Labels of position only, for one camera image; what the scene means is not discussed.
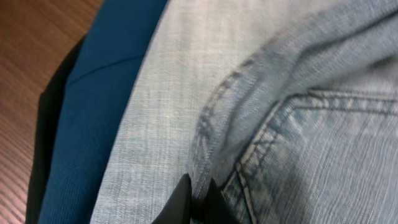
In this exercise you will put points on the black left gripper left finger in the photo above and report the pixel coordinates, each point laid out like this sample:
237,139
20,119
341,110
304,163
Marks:
177,208

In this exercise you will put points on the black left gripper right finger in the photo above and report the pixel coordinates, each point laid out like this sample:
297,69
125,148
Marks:
215,210

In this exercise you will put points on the light blue denim shorts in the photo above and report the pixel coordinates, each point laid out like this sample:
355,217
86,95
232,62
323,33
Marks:
289,106

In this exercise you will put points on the blue shirt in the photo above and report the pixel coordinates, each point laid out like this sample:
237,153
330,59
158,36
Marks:
81,108

